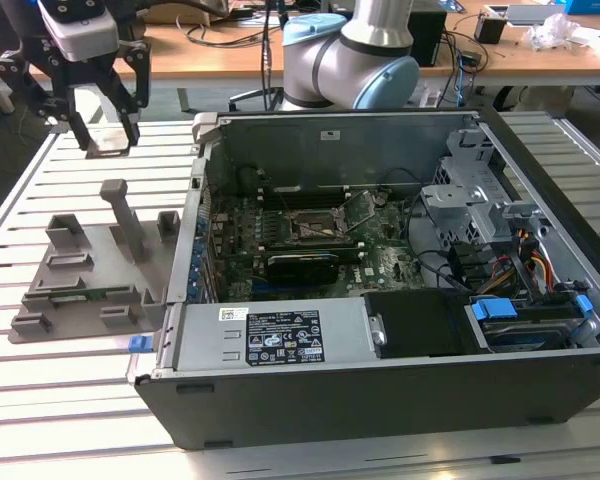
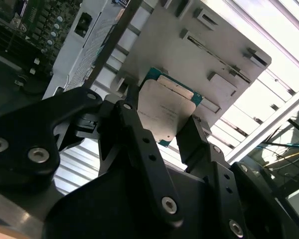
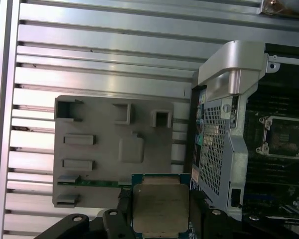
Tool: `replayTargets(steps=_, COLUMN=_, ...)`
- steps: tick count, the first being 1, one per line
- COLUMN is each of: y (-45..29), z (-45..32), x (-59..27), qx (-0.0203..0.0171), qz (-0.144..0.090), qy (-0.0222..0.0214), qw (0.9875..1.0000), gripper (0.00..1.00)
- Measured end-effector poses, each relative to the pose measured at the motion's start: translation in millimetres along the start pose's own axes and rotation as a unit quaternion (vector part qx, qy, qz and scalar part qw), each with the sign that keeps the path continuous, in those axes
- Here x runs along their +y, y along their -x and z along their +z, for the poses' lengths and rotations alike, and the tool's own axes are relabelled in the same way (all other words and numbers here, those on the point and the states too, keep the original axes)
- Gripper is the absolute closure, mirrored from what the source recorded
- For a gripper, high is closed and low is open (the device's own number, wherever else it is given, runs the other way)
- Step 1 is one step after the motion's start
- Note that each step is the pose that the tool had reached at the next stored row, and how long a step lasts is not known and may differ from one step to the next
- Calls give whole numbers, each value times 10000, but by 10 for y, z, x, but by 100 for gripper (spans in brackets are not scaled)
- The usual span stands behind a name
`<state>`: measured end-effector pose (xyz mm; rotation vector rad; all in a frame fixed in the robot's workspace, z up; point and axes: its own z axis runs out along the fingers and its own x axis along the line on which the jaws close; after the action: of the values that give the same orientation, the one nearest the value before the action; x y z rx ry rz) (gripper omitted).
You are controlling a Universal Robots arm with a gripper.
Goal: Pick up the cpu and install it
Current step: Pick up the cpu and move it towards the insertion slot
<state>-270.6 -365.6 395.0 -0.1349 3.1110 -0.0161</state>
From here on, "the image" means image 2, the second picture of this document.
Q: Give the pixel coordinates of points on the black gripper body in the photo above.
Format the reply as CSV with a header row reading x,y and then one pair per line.
x,y
109,211

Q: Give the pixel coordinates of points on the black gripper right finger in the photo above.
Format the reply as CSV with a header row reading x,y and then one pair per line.
x,y
218,161

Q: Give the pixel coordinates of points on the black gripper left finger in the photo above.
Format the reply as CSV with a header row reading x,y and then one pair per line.
x,y
27,124

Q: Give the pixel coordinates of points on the silver CPU with green edge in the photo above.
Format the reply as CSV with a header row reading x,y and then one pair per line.
x,y
162,109

